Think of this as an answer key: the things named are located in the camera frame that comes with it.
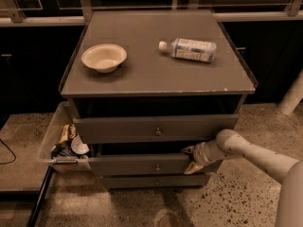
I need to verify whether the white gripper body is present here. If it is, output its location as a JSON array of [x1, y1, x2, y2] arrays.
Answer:
[[193, 142, 217, 166]]

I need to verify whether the grey drawer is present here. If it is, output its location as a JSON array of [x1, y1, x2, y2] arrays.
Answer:
[[87, 152, 223, 177], [102, 173, 209, 189], [73, 114, 239, 144]]

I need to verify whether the grey top drawer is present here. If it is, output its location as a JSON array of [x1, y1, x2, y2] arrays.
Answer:
[[73, 114, 239, 144]]

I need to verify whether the grey bottom drawer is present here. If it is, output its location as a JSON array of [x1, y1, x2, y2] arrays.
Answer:
[[102, 173, 209, 189]]

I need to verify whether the grey drawer cabinet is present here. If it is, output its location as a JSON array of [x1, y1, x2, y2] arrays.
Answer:
[[58, 9, 258, 190]]

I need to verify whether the clear plastic water bottle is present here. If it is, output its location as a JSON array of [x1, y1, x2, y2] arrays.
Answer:
[[158, 38, 217, 62]]

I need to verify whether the white cup in bin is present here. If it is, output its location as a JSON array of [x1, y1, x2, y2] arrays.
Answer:
[[71, 136, 89, 155]]

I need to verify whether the snack bag in bin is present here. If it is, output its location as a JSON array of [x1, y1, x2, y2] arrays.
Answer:
[[60, 124, 77, 143]]

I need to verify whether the clear plastic storage bin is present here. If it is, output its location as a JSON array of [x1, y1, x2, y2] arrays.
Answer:
[[39, 101, 91, 173]]

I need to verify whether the metal railing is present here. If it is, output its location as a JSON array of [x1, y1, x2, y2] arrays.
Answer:
[[0, 0, 303, 26]]

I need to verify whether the white post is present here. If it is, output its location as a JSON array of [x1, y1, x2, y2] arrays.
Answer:
[[278, 69, 303, 115]]

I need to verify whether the black floor cable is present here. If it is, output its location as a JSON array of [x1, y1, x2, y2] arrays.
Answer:
[[0, 138, 17, 166]]

